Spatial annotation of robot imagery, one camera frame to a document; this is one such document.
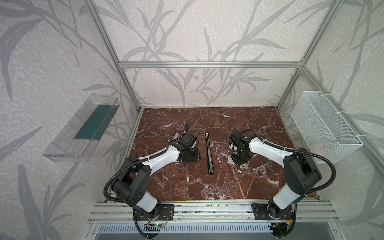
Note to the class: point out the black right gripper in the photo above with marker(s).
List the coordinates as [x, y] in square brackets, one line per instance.
[238, 157]

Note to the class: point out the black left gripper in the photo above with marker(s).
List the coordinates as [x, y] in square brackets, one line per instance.
[190, 154]

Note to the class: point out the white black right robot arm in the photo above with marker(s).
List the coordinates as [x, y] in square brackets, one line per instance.
[300, 169]

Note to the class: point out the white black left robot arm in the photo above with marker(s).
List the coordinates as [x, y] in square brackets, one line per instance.
[129, 185]

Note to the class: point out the green circuit board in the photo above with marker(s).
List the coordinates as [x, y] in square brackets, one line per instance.
[155, 226]

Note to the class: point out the pink object in basket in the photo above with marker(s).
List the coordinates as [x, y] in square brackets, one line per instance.
[317, 148]

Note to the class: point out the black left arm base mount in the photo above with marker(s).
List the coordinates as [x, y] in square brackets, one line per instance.
[162, 212]

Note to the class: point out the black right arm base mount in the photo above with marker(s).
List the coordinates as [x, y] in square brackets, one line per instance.
[271, 212]

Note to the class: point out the white wire mesh basket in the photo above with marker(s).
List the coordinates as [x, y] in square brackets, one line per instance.
[320, 122]

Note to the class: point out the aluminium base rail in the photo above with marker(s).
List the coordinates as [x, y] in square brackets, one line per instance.
[216, 217]

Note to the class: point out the aluminium frame profiles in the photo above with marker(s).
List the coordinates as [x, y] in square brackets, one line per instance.
[225, 65]

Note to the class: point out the clear plastic wall tray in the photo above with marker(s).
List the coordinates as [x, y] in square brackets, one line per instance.
[79, 138]

